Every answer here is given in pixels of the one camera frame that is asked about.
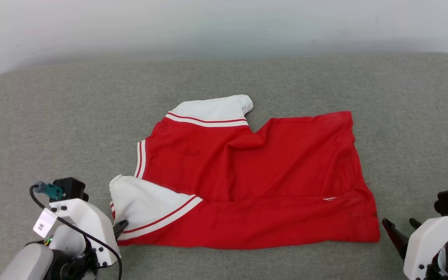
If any white paper cable tag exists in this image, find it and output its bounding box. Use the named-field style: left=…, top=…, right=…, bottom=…
left=33, top=208, right=58, bottom=239

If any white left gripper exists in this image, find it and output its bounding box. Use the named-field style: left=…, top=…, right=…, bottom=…
left=48, top=198, right=129, bottom=269

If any teal cable connector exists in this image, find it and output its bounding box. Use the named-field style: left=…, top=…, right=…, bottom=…
left=33, top=181, right=65, bottom=200

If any thin black cable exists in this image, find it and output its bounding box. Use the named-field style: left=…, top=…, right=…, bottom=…
left=29, top=184, right=123, bottom=280

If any red and white shirt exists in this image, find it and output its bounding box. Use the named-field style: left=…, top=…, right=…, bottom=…
left=109, top=94, right=381, bottom=250

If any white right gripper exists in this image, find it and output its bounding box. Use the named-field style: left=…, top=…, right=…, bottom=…
left=382, top=216, right=448, bottom=280

